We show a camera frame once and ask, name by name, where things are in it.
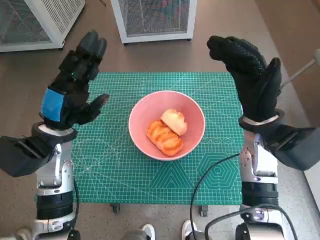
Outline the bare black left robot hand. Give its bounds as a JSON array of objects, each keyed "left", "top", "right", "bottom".
[{"left": 39, "top": 29, "right": 111, "bottom": 131}]

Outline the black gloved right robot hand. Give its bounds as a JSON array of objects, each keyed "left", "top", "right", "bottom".
[{"left": 206, "top": 35, "right": 282, "bottom": 126}]

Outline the pink bowl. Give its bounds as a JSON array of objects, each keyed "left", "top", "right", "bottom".
[{"left": 128, "top": 90, "right": 206, "bottom": 161}]

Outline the round pale toy bread bun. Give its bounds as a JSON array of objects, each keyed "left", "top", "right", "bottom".
[{"left": 159, "top": 108, "right": 188, "bottom": 137}]

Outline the long orange toy bread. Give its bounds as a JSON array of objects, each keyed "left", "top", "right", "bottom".
[{"left": 145, "top": 119, "right": 184, "bottom": 158}]

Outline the grey chair leg with wheel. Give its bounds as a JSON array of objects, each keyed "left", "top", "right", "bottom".
[{"left": 279, "top": 48, "right": 320, "bottom": 91}]

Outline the green cutting mat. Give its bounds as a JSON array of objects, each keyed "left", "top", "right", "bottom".
[{"left": 71, "top": 71, "right": 243, "bottom": 206}]

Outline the large white mesh cabinet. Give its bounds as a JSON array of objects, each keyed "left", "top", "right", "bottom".
[{"left": 0, "top": 0, "right": 86, "bottom": 53}]

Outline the small white mesh cabinet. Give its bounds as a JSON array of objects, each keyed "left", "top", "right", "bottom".
[{"left": 110, "top": 0, "right": 198, "bottom": 45}]

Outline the white flat panel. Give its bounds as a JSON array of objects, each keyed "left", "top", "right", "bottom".
[{"left": 303, "top": 162, "right": 320, "bottom": 208}]

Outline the white robot foot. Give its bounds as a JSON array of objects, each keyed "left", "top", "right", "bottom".
[
  {"left": 141, "top": 223, "right": 156, "bottom": 240},
  {"left": 181, "top": 219, "right": 198, "bottom": 240}
]

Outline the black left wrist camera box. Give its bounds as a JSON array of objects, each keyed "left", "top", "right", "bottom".
[{"left": 0, "top": 134, "right": 57, "bottom": 178}]

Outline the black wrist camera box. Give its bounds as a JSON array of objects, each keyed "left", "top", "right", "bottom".
[
  {"left": 0, "top": 134, "right": 57, "bottom": 178},
  {"left": 262, "top": 124, "right": 320, "bottom": 172}
]

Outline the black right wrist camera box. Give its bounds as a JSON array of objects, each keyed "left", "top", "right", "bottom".
[{"left": 262, "top": 124, "right": 320, "bottom": 172}]

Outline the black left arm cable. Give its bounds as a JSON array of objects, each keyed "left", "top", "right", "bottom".
[{"left": 72, "top": 174, "right": 81, "bottom": 223}]

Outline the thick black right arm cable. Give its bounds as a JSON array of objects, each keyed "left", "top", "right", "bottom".
[{"left": 204, "top": 204, "right": 300, "bottom": 240}]

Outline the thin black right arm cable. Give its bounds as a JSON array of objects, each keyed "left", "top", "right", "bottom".
[{"left": 190, "top": 152, "right": 241, "bottom": 240}]

